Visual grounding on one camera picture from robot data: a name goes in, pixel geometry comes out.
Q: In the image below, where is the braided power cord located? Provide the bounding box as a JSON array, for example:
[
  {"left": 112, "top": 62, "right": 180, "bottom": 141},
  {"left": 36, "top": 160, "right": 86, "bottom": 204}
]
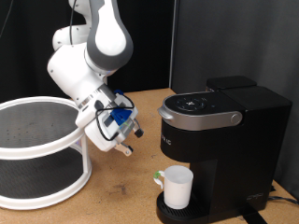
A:
[{"left": 268, "top": 195, "right": 299, "bottom": 206}]

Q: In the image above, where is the white two-tier turntable shelf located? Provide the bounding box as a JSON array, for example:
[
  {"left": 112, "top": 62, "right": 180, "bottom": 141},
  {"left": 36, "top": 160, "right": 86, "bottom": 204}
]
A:
[{"left": 0, "top": 95, "right": 93, "bottom": 211}]

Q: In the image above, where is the black camera cable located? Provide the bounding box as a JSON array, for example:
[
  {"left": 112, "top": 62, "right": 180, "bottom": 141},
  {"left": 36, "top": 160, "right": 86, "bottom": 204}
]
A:
[{"left": 68, "top": 0, "right": 135, "bottom": 142}]

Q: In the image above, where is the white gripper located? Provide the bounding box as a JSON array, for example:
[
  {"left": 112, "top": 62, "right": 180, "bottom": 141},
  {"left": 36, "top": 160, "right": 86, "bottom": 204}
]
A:
[{"left": 75, "top": 92, "right": 145, "bottom": 157}]

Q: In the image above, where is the black backdrop curtain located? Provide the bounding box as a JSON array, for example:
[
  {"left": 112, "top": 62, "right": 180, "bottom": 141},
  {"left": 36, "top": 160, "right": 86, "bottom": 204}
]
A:
[{"left": 0, "top": 0, "right": 176, "bottom": 104}]

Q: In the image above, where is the silver coffee machine handle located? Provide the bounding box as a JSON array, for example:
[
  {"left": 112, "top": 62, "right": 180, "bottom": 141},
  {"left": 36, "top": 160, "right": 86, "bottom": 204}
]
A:
[{"left": 157, "top": 91, "right": 244, "bottom": 132}]

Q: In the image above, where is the white mug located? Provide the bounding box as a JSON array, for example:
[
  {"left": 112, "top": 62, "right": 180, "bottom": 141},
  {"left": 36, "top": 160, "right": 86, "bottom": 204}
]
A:
[{"left": 152, "top": 164, "right": 194, "bottom": 210}]

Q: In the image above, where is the black tape strip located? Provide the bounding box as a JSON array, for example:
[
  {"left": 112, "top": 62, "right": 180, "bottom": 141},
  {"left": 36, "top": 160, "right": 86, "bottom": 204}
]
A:
[{"left": 237, "top": 211, "right": 269, "bottom": 224}]

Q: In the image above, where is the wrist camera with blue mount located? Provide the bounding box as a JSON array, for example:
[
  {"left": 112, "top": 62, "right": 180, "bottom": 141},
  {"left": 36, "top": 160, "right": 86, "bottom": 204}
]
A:
[{"left": 104, "top": 89, "right": 138, "bottom": 138}]

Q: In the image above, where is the black Keurig coffee machine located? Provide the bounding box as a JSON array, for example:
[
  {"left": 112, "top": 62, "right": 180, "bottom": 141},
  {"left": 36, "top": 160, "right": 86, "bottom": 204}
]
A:
[{"left": 155, "top": 75, "right": 293, "bottom": 224}]

